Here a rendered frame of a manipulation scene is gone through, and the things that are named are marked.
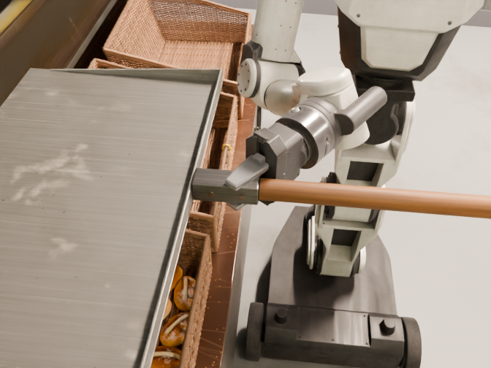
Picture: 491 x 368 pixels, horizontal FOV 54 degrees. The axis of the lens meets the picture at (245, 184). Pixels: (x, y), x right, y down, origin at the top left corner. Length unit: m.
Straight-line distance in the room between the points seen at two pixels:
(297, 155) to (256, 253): 1.42
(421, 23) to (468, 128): 2.01
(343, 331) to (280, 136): 1.13
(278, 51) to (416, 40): 0.26
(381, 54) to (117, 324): 0.72
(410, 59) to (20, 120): 0.73
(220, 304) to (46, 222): 0.69
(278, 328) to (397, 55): 1.00
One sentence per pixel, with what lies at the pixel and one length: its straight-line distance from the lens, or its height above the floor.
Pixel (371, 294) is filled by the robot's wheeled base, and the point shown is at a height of 0.17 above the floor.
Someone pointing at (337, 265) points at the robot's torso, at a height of 0.32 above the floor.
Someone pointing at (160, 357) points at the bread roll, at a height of 0.64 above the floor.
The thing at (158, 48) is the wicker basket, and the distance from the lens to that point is 2.22.
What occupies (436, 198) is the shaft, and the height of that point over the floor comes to 1.23.
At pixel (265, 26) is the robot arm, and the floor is 1.23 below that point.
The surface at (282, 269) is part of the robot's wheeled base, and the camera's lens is 1.84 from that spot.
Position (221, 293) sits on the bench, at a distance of 1.30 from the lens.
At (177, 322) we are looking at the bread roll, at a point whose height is 0.65.
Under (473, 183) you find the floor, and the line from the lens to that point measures 2.61.
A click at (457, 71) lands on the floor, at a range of 3.43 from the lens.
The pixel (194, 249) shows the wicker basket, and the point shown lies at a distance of 1.27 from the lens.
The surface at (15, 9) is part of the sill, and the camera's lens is 1.34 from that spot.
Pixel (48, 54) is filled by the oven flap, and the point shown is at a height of 1.00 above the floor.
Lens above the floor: 1.68
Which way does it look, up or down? 45 degrees down
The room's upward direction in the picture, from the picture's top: straight up
